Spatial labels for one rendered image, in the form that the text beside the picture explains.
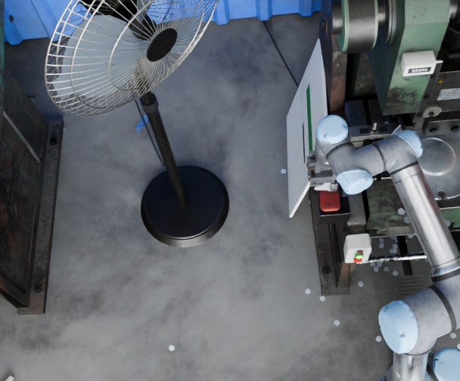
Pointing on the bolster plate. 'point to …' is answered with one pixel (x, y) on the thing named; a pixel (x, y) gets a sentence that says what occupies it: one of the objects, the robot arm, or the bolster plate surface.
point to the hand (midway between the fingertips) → (331, 186)
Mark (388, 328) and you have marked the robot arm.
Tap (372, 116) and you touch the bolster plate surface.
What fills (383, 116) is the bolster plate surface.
